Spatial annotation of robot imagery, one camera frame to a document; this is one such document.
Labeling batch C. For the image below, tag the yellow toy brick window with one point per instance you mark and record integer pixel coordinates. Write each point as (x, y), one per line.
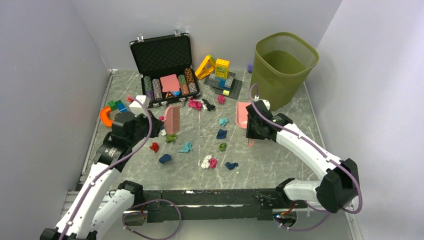
(222, 68)

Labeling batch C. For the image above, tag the black poker chip case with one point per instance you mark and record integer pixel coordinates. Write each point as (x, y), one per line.
(162, 56)

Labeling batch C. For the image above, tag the pink plastic dustpan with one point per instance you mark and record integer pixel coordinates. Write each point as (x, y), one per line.
(241, 115)

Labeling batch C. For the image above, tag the orange yellow triangle toy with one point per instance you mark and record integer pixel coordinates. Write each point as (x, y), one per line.
(206, 67)

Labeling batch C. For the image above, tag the purple object behind basket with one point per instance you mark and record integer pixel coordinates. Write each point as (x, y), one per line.
(250, 67)

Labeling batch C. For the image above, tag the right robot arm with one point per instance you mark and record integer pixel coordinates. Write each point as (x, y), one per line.
(338, 180)

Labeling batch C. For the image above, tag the teal paper scrap centre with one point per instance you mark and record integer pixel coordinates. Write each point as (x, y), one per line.
(187, 147)

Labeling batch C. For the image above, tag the green paper scrap under dustpan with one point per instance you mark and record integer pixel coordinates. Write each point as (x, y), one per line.
(223, 146)

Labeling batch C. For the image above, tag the grey brick base plate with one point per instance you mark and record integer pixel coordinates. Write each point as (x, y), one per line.
(230, 87)

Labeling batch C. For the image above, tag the green blue toy bricks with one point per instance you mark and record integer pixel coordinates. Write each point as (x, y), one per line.
(117, 105)

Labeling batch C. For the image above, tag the aluminium frame rail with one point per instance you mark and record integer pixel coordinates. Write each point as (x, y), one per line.
(73, 219)

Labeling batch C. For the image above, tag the magenta paper scrap near brush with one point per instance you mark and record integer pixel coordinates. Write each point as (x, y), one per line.
(221, 99)

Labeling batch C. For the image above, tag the white paper scrap front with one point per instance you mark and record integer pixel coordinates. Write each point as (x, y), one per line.
(205, 163)

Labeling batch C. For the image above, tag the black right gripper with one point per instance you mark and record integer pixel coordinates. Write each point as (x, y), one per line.
(249, 134)

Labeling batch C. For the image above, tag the navy paper scrap by dustpan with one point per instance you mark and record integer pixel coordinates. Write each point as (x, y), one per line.
(221, 134)

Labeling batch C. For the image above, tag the pink hand brush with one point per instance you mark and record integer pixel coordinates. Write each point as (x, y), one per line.
(172, 119)

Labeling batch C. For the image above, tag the orange curved toy piece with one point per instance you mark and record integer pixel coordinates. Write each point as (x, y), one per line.
(105, 116)

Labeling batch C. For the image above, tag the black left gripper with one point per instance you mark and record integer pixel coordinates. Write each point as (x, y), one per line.
(157, 125)

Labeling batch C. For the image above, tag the olive green mesh wastebasket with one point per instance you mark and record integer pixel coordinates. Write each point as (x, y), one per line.
(282, 62)

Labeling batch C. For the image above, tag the red paper scrap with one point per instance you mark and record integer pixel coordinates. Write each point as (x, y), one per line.
(154, 147)

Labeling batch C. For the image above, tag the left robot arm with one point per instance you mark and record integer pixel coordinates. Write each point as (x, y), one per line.
(86, 219)

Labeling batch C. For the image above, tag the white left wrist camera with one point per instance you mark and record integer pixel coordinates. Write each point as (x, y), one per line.
(135, 106)

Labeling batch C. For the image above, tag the teal paper scrap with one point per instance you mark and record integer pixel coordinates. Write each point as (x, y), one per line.
(223, 121)
(187, 147)

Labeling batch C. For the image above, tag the blue paper scrap left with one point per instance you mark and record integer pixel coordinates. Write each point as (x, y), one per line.
(165, 158)

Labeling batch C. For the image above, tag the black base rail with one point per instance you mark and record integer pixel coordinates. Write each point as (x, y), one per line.
(216, 204)

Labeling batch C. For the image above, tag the navy paper scrap front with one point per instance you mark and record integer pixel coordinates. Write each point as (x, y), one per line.
(231, 166)

